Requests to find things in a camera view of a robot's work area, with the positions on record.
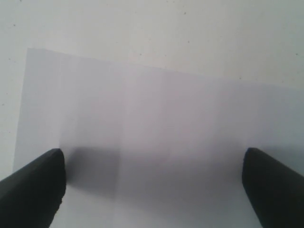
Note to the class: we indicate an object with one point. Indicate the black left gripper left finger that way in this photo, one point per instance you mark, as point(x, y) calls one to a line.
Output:
point(31, 196)

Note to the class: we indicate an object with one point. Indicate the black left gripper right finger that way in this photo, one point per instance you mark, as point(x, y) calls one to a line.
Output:
point(275, 191)

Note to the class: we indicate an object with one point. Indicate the white paper sheet with square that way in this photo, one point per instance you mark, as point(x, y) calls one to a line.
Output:
point(152, 148)

